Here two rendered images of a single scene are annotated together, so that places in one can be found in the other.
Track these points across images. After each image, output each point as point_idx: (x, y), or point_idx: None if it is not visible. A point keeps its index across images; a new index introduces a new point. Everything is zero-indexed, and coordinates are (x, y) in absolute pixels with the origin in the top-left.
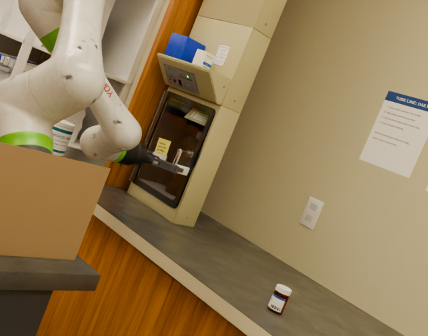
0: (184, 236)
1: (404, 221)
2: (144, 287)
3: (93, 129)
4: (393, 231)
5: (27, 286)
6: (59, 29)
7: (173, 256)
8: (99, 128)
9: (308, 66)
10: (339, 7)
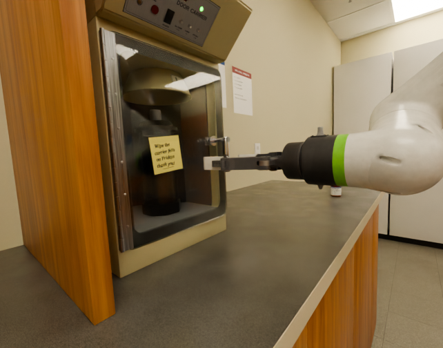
0: (263, 221)
1: (232, 133)
2: (348, 263)
3: (441, 132)
4: (230, 141)
5: None
6: None
7: (352, 216)
8: (439, 124)
9: None
10: None
